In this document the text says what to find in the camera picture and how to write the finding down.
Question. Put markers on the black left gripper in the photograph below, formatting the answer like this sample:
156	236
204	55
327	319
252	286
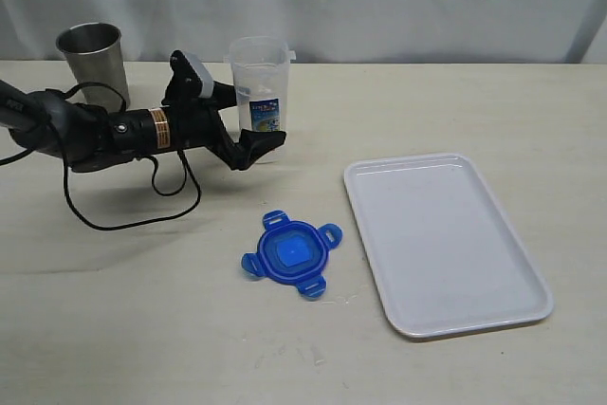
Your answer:
196	122

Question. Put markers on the clear plastic container with label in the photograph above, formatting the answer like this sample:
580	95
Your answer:
260	71

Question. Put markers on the stainless steel cup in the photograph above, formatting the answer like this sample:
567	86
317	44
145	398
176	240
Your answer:
93	53

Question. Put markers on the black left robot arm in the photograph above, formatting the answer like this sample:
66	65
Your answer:
91	139

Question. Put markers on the blue plastic lid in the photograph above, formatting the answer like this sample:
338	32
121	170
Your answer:
293	252

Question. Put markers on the white backdrop curtain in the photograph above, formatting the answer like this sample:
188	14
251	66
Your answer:
326	31

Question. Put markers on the white rectangular tray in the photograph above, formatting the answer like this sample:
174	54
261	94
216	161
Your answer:
445	258

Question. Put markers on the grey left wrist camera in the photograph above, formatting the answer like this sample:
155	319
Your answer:
201	74

